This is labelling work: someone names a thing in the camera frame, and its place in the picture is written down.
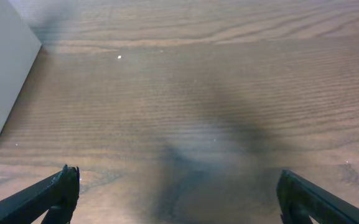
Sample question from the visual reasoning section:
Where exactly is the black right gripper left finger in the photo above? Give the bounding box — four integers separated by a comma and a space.
0, 166, 80, 224

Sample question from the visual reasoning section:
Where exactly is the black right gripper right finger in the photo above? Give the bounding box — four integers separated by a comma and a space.
276, 170, 359, 224

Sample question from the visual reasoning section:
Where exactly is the white cardboard box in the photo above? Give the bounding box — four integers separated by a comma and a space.
0, 0, 42, 133

